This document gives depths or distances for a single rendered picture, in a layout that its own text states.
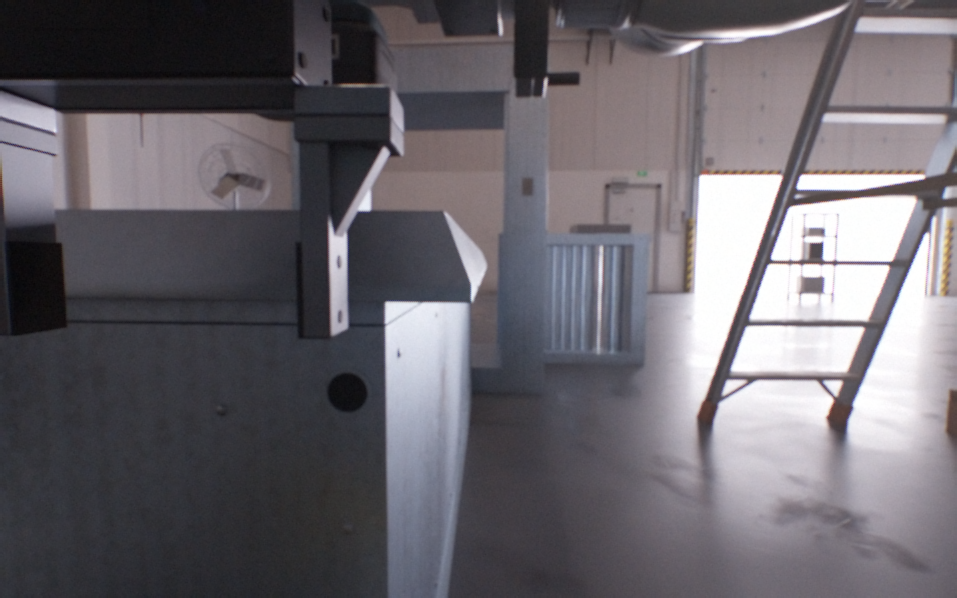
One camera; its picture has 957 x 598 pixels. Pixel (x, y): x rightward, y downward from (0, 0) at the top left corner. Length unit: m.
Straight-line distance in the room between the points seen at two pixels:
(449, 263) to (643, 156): 10.26
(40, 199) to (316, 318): 0.14
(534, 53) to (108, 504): 0.46
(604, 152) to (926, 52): 6.15
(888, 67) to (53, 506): 12.68
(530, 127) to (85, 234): 2.04
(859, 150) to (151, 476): 12.00
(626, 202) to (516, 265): 8.16
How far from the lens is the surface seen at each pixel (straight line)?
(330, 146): 0.22
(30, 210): 0.29
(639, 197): 10.36
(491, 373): 2.29
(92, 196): 6.87
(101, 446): 0.48
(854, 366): 2.28
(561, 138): 10.36
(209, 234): 0.37
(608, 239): 2.97
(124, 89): 0.26
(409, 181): 10.39
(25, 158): 0.29
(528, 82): 0.37
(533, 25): 0.37
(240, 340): 0.40
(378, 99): 0.21
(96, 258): 0.41
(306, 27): 0.23
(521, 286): 2.23
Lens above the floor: 0.62
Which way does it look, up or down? 5 degrees down
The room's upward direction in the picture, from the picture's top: straight up
